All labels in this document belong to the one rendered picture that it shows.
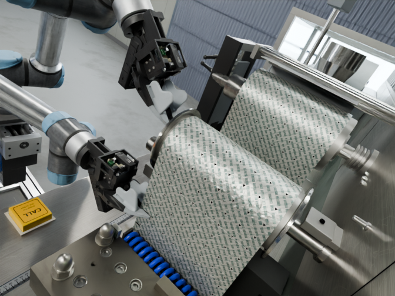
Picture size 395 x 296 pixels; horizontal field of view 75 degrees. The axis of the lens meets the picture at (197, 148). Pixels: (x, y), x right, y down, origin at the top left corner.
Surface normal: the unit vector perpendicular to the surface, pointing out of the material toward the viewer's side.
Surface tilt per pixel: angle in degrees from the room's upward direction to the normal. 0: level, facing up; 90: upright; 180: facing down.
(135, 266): 0
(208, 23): 90
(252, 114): 92
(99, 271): 0
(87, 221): 0
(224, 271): 90
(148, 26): 90
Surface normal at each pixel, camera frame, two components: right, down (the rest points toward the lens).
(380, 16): -0.62, 0.20
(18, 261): 0.35, -0.79
